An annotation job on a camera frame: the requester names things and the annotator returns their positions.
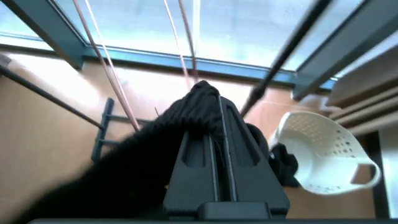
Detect white laundry basket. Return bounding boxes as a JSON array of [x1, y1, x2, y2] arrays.
[[269, 111, 382, 196]]

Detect black garment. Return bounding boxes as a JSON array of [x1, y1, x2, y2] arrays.
[[268, 142, 300, 188]]

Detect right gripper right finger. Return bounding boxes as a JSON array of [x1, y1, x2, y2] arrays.
[[218, 95, 291, 218]]

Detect black clothes rack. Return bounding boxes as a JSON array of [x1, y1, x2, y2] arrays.
[[0, 0, 332, 163]]

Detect black drawstring shorts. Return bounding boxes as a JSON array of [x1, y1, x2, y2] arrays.
[[12, 80, 270, 224]]

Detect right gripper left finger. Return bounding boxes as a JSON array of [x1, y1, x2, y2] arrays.
[[162, 130, 220, 218]]

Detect brown curtain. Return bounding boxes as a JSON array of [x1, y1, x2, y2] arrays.
[[326, 43, 398, 138]]

